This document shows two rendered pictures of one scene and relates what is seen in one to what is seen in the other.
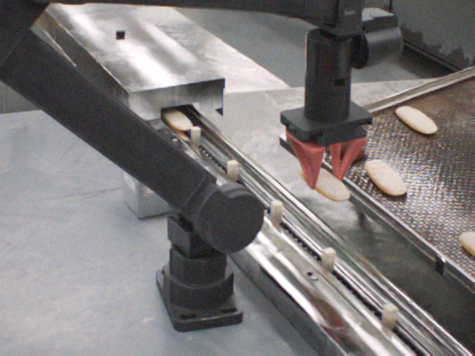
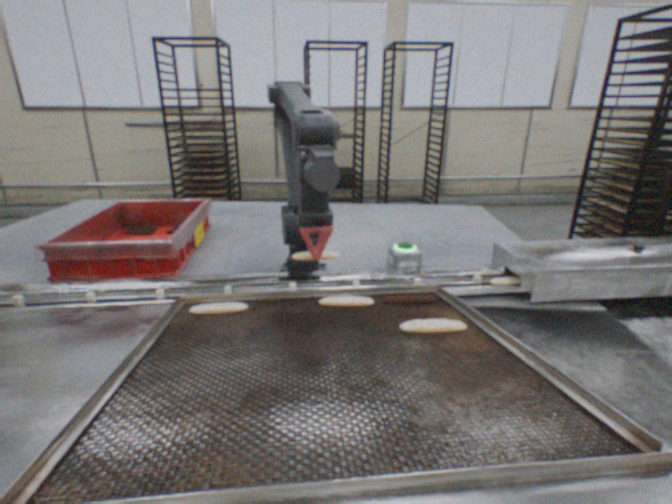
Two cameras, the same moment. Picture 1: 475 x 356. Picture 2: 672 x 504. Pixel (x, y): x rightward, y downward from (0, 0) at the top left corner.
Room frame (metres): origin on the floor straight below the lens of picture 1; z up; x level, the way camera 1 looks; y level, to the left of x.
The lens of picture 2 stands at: (1.31, -0.83, 1.24)
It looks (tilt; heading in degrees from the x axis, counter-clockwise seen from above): 21 degrees down; 111
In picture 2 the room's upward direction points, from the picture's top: straight up
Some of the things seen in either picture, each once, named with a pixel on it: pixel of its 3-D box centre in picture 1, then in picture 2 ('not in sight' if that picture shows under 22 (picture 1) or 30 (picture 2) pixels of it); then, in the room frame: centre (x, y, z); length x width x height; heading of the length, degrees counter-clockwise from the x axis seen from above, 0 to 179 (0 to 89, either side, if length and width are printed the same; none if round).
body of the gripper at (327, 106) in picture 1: (326, 99); (314, 200); (1.00, -0.11, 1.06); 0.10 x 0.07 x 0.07; 117
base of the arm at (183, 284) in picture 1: (198, 274); (303, 259); (0.90, 0.04, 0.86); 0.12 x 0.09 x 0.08; 17
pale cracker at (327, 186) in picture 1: (324, 180); (315, 254); (1.00, -0.11, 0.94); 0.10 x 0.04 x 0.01; 27
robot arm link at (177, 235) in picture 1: (211, 214); (306, 233); (0.92, 0.03, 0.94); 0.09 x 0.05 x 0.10; 123
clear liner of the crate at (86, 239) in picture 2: not in sight; (142, 232); (0.38, 0.04, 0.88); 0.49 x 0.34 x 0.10; 116
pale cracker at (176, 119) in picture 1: (176, 118); (512, 280); (1.40, 0.11, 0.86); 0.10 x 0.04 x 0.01; 27
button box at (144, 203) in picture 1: (153, 191); (403, 268); (1.15, 0.12, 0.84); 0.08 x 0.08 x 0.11; 27
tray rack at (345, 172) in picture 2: not in sight; (333, 137); (-0.23, 3.35, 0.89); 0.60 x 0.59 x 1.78; 28
